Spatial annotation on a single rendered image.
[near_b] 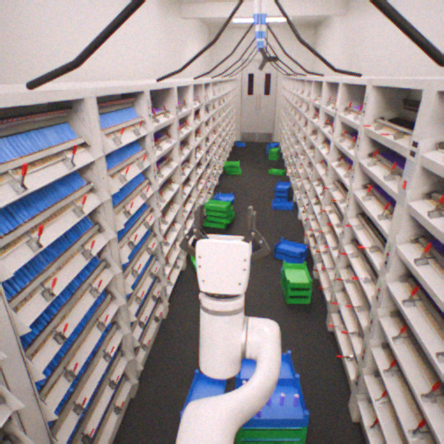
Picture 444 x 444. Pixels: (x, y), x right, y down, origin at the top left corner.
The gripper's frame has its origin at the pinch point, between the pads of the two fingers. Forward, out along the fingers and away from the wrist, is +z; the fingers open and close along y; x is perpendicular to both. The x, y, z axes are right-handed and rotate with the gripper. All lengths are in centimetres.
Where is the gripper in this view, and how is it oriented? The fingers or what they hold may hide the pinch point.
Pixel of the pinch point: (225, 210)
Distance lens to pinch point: 58.6
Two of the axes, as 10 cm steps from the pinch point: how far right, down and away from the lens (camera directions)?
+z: 0.3, -9.8, -1.8
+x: -1.5, 1.7, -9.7
